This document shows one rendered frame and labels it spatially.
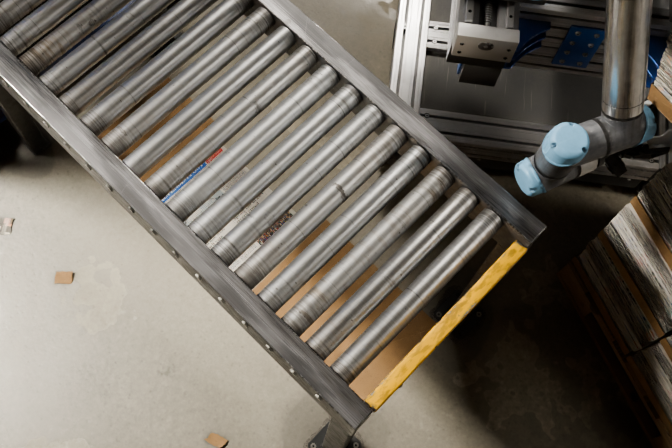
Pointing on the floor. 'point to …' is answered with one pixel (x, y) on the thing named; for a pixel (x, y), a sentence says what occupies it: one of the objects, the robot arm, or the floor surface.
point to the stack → (650, 273)
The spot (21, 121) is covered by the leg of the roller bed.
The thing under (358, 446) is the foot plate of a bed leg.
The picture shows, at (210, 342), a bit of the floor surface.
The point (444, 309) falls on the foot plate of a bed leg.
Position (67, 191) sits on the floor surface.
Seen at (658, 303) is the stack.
